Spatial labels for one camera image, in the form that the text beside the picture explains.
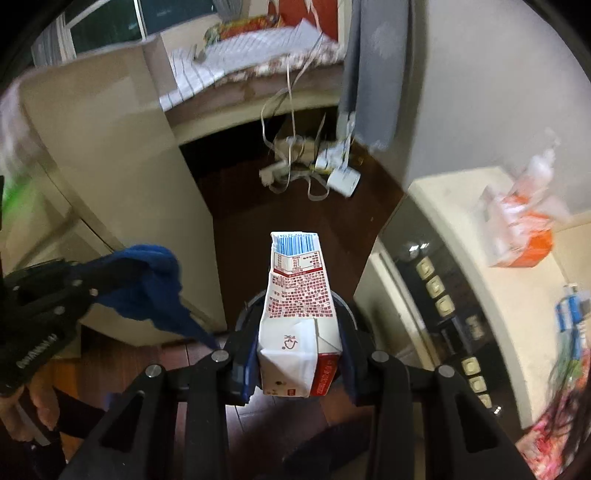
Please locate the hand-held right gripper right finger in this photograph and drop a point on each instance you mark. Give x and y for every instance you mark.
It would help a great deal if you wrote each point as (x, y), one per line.
(349, 369)

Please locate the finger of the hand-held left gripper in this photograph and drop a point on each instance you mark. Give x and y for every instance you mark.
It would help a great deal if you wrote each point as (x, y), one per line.
(55, 277)
(69, 309)

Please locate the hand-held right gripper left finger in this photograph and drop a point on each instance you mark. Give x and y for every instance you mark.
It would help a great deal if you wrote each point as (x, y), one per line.
(245, 381)

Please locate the black round waste bin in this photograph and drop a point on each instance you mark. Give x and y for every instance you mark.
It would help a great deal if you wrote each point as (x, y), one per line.
(347, 314)

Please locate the blue cloth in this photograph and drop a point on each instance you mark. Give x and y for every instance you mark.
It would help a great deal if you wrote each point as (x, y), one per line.
(143, 281)

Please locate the white red milk carton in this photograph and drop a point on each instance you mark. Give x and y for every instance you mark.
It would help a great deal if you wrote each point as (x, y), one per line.
(295, 295)

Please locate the person's left hand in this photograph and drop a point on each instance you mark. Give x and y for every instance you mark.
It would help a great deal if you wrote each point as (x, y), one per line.
(44, 401)

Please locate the cream cabinet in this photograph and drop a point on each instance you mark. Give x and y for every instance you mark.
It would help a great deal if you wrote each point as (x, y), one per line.
(115, 161)

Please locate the white washing machine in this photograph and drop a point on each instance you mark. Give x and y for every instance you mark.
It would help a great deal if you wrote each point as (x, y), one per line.
(461, 221)

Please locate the white power adapter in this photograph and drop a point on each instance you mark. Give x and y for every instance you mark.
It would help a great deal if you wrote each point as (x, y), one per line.
(344, 181)

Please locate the pink floral cloth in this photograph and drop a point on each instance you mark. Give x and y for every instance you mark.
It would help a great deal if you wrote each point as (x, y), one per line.
(558, 429)

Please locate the orange tissue pack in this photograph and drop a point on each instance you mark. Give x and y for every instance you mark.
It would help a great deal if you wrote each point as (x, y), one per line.
(521, 235)

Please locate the blue white packet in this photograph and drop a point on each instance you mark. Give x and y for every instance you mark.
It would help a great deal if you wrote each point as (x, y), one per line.
(570, 309)

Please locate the clear pump bottle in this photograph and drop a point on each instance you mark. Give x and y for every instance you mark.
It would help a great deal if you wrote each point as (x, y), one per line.
(542, 164)

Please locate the checked bed cover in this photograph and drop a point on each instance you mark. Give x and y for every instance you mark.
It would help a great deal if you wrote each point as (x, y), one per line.
(231, 55)

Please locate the grey curtain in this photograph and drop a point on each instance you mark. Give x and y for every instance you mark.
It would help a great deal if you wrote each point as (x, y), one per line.
(376, 69)

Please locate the colourful patterned pillow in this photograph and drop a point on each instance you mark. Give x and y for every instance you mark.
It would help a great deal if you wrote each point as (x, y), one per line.
(240, 26)

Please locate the floral bed sheet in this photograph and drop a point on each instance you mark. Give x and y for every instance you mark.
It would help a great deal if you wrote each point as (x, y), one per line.
(314, 55)

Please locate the red padded headboard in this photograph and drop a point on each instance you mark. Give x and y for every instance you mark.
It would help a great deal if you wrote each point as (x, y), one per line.
(318, 16)

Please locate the window with white frame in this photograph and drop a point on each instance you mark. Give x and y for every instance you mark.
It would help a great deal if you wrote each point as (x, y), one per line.
(106, 27)

